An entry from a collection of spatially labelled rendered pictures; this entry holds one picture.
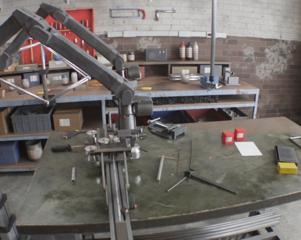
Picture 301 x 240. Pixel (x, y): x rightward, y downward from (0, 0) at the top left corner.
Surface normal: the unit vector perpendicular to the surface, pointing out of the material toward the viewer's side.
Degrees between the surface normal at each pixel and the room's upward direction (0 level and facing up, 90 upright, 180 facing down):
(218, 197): 0
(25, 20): 98
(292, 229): 0
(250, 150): 0
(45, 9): 92
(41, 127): 90
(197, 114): 90
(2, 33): 96
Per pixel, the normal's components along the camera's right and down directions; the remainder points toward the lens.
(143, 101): 0.18, 0.49
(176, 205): 0.00, -0.93
